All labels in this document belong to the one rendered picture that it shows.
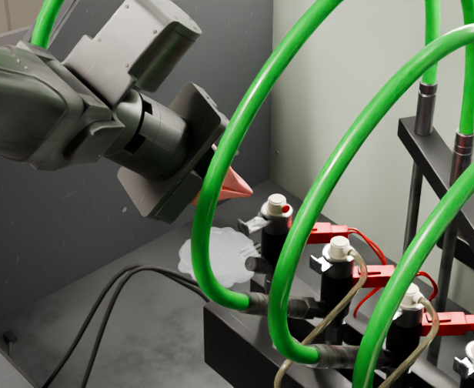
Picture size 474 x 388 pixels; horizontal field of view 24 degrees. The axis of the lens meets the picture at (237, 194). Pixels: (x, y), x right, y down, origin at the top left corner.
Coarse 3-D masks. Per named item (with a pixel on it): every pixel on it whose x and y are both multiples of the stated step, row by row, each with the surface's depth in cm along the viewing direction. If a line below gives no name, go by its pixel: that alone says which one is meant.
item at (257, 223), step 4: (260, 212) 102; (256, 216) 102; (260, 216) 102; (264, 216) 102; (252, 220) 101; (256, 220) 101; (260, 220) 101; (264, 220) 101; (268, 220) 101; (248, 224) 101; (252, 224) 101; (256, 224) 101; (260, 224) 101; (264, 224) 101; (268, 224) 101; (252, 228) 101; (256, 228) 101; (260, 228) 101; (252, 232) 100; (248, 236) 100
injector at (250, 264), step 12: (264, 204) 103; (288, 204) 103; (276, 216) 101; (288, 216) 101; (264, 228) 102; (276, 228) 102; (288, 228) 102; (264, 240) 103; (276, 240) 103; (264, 252) 104; (276, 252) 103; (252, 264) 103; (264, 264) 104; (264, 288) 108
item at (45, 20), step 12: (48, 0) 91; (60, 0) 91; (432, 0) 103; (48, 12) 91; (432, 12) 104; (36, 24) 92; (48, 24) 91; (432, 24) 105; (36, 36) 92; (48, 36) 92; (432, 36) 105; (432, 72) 108; (420, 84) 109; (432, 84) 109
